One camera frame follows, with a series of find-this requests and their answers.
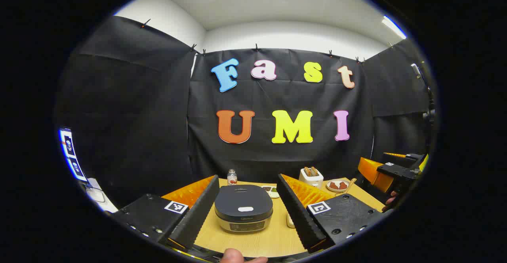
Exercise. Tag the clear plastic bottle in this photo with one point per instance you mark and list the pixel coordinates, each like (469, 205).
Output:
(232, 178)

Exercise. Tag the toast slice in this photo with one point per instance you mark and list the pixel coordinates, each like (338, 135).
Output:
(314, 170)
(306, 171)

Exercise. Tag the white rice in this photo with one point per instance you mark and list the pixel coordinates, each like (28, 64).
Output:
(290, 218)

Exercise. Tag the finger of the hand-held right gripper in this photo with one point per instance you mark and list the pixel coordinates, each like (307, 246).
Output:
(374, 172)
(414, 157)

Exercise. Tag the wooden spoon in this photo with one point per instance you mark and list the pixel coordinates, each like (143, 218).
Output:
(351, 183)

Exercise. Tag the black rice cooker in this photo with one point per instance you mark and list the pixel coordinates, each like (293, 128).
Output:
(243, 201)

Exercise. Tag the white divided grain dish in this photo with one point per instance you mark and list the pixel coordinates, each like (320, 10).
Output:
(273, 193)

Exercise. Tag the ceiling light panel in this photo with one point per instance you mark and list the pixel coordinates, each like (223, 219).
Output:
(393, 26)

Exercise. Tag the white toaster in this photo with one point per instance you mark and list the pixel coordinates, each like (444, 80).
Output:
(313, 180)

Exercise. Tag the white round plate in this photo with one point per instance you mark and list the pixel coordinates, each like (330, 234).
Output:
(336, 190)

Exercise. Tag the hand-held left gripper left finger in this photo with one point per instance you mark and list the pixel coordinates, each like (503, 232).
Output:
(198, 215)

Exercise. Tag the clear glass dish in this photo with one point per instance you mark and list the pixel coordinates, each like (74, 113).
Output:
(290, 224)

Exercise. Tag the white box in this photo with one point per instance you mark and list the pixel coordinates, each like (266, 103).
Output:
(101, 199)

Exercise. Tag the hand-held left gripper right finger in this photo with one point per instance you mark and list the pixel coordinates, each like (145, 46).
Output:
(299, 215)

